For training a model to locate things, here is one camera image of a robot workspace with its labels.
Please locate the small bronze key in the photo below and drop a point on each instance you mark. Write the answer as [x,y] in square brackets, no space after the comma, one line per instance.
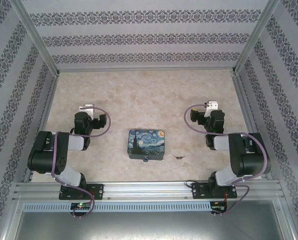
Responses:
[179,157]

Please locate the starry night tin box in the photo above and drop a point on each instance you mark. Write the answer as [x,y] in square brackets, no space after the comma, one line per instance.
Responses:
[146,142]

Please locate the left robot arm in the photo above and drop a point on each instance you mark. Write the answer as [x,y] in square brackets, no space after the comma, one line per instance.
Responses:
[46,160]

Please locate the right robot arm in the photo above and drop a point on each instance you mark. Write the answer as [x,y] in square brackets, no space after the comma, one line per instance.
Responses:
[251,160]

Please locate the left controller circuit board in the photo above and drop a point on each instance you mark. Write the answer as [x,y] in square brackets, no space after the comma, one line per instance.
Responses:
[81,205]

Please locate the controller circuit board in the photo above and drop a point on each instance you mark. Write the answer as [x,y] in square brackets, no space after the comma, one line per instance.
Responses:
[81,205]
[218,207]

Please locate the right controller circuit board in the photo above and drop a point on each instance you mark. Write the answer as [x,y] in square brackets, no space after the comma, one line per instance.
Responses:
[218,207]

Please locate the grey metal sheet panel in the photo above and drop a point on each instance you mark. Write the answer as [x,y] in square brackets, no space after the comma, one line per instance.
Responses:
[148,227]

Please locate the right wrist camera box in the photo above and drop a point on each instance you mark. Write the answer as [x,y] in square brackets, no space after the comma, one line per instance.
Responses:
[211,107]

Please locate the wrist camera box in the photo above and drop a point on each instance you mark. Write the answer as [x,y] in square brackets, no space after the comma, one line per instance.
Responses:
[211,107]
[87,108]

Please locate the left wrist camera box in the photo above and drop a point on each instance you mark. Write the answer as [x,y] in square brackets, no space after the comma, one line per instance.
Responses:
[87,108]

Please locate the aluminium table side rail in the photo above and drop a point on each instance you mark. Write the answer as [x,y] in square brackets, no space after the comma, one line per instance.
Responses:
[243,100]
[44,117]

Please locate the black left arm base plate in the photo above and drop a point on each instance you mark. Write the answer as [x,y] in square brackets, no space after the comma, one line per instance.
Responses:
[98,191]

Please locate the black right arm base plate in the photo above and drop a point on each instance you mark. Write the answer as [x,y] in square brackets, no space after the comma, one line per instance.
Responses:
[197,191]

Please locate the aluminium mounting rail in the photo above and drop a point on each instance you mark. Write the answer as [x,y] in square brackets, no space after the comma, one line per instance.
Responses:
[148,191]

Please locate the aluminium frame post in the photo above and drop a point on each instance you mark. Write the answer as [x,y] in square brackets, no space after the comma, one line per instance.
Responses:
[254,37]
[38,37]

